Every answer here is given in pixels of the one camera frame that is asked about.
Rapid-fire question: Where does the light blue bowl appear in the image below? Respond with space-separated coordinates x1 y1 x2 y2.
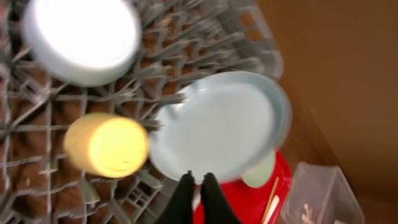
22 0 142 86

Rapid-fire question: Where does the wooden chopstick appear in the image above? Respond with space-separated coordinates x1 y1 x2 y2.
261 177 279 223

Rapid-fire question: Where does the yellow plastic cup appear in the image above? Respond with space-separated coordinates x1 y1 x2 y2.
63 113 149 178

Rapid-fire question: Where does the clear plastic bin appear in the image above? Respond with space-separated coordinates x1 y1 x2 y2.
280 162 365 224

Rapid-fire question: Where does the light blue plate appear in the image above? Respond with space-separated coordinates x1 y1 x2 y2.
150 72 292 184

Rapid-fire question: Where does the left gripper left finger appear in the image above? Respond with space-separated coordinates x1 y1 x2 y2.
154 171 195 224

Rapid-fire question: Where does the red serving tray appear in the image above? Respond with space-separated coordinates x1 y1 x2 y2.
192 149 293 224

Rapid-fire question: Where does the white napkin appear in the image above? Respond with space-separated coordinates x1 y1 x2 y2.
302 203 314 224

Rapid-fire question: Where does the white plastic fork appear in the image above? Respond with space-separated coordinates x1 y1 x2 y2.
262 195 279 224

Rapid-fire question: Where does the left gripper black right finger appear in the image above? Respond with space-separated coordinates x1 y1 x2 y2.
200 172 241 224

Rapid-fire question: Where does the light green bowl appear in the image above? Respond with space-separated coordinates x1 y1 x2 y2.
241 150 276 188

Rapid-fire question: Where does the grey dishwasher rack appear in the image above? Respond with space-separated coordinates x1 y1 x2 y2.
1 1 283 223

